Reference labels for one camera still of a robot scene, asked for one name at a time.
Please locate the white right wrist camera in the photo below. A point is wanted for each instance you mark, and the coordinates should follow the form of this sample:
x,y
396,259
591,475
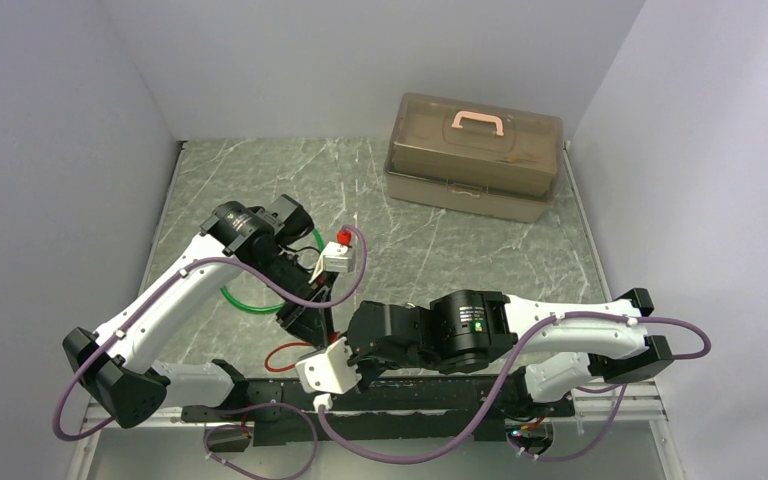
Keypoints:
x,y
327,373

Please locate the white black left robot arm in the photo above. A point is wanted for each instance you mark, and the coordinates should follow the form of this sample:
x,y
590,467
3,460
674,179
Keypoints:
x,y
118,363

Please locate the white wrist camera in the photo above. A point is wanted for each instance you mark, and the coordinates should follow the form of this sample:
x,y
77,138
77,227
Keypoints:
x,y
327,373
335,257

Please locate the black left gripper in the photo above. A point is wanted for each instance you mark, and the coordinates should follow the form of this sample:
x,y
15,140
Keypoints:
x,y
310,321

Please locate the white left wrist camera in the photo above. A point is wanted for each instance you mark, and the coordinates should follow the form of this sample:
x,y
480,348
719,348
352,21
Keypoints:
x,y
335,257

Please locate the red cable lock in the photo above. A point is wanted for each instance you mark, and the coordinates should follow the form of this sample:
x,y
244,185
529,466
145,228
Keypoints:
x,y
281,359

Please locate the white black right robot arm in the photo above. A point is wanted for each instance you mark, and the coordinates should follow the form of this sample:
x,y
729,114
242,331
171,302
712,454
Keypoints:
x,y
467,330

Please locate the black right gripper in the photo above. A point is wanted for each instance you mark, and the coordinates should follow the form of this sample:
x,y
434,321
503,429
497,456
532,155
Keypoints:
x,y
368,374

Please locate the beige plastic toolbox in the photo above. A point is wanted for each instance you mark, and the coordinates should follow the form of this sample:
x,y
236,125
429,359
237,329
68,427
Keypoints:
x,y
474,158

